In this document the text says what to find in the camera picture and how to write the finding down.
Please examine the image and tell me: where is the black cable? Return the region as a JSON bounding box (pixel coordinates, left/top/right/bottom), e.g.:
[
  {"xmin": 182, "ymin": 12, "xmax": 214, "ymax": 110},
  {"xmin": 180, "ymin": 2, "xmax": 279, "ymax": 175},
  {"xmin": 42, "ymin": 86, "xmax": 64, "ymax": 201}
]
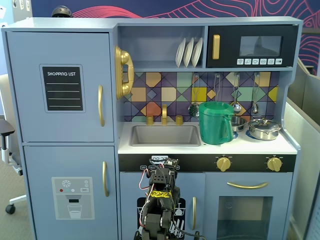
[{"xmin": 171, "ymin": 219, "xmax": 201, "ymax": 238}]

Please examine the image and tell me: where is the open steel toy pot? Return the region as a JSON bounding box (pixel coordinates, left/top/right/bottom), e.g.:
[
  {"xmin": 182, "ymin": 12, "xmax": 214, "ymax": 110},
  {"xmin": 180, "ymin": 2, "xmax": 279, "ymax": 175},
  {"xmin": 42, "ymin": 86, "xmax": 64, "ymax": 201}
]
[{"xmin": 229, "ymin": 115, "xmax": 248, "ymax": 133}]

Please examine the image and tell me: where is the steel hanging utensil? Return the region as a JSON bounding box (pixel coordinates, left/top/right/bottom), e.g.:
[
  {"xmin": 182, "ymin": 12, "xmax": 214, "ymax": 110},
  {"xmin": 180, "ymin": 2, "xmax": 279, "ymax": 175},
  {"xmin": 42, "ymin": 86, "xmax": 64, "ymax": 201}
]
[
  {"xmin": 251, "ymin": 72, "xmax": 260, "ymax": 114},
  {"xmin": 213, "ymin": 73, "xmax": 221, "ymax": 103}
]

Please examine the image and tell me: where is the steel ladle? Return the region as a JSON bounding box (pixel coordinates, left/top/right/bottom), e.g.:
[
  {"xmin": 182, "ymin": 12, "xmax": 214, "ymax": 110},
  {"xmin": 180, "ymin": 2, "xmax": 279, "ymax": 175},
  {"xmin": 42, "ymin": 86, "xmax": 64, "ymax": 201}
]
[{"xmin": 231, "ymin": 73, "xmax": 242, "ymax": 113}]

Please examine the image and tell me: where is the blue oven door with window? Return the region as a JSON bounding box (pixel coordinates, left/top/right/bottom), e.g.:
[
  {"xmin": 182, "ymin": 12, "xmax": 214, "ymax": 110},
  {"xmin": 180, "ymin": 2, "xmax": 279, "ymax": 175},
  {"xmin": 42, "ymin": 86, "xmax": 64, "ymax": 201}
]
[{"xmin": 204, "ymin": 172, "xmax": 294, "ymax": 240}]

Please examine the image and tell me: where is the gold toy telephone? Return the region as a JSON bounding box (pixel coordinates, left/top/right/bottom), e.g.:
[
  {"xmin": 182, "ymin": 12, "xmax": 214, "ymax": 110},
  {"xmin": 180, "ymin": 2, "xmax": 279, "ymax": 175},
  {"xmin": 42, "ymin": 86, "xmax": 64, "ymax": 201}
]
[{"xmin": 114, "ymin": 45, "xmax": 135, "ymax": 100}]

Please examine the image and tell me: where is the steel slotted spoon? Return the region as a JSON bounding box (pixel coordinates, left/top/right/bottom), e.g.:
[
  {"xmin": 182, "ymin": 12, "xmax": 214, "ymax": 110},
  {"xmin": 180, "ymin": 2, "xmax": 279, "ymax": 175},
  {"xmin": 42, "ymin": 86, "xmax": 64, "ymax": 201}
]
[{"xmin": 187, "ymin": 73, "xmax": 201, "ymax": 118}]

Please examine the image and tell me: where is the small wrist camera board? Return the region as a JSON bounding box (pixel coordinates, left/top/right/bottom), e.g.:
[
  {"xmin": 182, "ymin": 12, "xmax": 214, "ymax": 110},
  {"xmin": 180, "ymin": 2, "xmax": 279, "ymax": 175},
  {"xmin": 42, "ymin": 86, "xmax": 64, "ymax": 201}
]
[{"xmin": 164, "ymin": 157, "xmax": 180, "ymax": 168}]

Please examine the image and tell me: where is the gold toy faucet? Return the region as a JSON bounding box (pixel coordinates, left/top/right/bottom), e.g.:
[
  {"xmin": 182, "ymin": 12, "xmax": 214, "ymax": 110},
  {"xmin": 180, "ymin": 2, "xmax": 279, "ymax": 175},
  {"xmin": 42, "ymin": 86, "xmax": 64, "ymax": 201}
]
[{"xmin": 161, "ymin": 104, "xmax": 168, "ymax": 126}]

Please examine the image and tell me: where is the black helmet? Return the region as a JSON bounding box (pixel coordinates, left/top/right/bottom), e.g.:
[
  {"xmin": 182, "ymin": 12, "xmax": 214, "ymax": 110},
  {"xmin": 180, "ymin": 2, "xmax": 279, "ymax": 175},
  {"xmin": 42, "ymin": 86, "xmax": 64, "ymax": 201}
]
[{"xmin": 51, "ymin": 5, "xmax": 74, "ymax": 18}]

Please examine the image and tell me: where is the steel toy pot with lid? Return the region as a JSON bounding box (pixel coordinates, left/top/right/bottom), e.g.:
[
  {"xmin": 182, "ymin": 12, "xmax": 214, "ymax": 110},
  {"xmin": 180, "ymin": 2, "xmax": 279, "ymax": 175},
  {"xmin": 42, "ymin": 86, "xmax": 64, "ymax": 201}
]
[{"xmin": 247, "ymin": 116, "xmax": 283, "ymax": 141}]

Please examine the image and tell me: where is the blue door with ice dispenser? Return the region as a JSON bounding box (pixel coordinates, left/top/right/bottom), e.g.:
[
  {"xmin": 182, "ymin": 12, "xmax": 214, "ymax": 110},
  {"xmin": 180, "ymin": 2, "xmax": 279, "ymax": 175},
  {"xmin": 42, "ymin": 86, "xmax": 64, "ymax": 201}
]
[{"xmin": 23, "ymin": 145, "xmax": 118, "ymax": 240}]

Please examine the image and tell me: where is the black toy microwave door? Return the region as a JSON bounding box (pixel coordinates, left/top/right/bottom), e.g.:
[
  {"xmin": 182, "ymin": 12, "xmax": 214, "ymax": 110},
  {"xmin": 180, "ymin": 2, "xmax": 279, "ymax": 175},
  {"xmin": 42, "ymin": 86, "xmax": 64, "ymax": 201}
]
[{"xmin": 206, "ymin": 24, "xmax": 300, "ymax": 69}]

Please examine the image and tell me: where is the green plastic pitcher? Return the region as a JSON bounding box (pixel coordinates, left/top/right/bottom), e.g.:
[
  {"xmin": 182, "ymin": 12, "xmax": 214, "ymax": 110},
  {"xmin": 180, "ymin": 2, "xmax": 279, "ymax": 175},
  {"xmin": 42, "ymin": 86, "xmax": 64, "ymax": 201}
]
[{"xmin": 198, "ymin": 101, "xmax": 236, "ymax": 146}]

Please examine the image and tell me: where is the pale desk divider panel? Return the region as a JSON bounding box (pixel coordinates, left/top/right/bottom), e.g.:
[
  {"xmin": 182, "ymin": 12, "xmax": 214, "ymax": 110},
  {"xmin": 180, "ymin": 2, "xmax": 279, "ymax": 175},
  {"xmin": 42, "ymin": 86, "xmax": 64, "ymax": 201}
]
[{"xmin": 283, "ymin": 96, "xmax": 320, "ymax": 240}]

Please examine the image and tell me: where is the white toy plate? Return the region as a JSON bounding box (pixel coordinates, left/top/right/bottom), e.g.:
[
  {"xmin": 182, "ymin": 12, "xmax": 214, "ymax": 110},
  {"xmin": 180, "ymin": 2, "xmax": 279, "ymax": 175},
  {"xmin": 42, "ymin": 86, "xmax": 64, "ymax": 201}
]
[
  {"xmin": 175, "ymin": 37, "xmax": 187, "ymax": 68},
  {"xmin": 191, "ymin": 37, "xmax": 204, "ymax": 68},
  {"xmin": 183, "ymin": 37, "xmax": 195, "ymax": 68}
]

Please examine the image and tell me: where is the white office chair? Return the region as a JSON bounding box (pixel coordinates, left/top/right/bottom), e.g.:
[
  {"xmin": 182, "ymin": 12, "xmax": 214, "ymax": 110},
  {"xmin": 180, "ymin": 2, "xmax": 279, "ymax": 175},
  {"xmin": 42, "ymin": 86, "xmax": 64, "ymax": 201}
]
[{"xmin": 0, "ymin": 73, "xmax": 27, "ymax": 215}]

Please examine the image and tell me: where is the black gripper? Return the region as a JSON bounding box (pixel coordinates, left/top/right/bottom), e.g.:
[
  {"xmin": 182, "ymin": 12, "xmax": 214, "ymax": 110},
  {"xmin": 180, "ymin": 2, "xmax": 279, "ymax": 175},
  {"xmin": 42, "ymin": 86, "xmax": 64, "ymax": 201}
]
[{"xmin": 156, "ymin": 164, "xmax": 179, "ymax": 179}]

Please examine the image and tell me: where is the blue door with shopping list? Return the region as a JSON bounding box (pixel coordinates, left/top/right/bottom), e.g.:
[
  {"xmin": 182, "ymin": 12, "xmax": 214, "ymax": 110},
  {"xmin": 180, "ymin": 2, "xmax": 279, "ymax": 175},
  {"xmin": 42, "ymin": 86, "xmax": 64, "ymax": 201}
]
[{"xmin": 6, "ymin": 31, "xmax": 115, "ymax": 143}]

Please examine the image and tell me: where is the blue dishwasher door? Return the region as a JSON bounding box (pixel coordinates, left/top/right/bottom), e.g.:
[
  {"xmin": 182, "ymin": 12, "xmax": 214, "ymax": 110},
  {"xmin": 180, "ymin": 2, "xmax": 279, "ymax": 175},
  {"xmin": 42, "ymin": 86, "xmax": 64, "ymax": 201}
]
[{"xmin": 119, "ymin": 171, "xmax": 206, "ymax": 240}]

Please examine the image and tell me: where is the grey desk partition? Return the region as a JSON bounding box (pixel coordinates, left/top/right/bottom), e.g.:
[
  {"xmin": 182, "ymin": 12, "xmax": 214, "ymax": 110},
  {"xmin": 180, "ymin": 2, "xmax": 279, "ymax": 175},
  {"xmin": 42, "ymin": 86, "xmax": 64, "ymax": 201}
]
[{"xmin": 287, "ymin": 57, "xmax": 320, "ymax": 118}]

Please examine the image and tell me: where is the gold stove knob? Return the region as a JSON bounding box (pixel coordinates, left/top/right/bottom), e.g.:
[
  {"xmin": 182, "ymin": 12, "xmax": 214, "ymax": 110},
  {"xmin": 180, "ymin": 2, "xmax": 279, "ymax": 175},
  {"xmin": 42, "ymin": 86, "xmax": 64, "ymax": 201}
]
[
  {"xmin": 216, "ymin": 156, "xmax": 232, "ymax": 173},
  {"xmin": 266, "ymin": 157, "xmax": 283, "ymax": 173}
]

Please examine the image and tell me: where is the blue toy kitchen body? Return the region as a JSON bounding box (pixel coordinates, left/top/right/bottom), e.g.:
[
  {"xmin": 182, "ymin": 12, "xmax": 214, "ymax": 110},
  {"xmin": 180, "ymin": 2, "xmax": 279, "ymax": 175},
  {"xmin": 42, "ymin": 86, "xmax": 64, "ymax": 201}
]
[{"xmin": 1, "ymin": 16, "xmax": 304, "ymax": 240}]

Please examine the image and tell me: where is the grey toy sink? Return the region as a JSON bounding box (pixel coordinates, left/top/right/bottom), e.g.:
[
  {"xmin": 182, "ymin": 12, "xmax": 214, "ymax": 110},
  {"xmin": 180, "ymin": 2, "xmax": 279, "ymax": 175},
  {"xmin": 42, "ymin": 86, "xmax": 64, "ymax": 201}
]
[{"xmin": 129, "ymin": 124, "xmax": 202, "ymax": 148}]

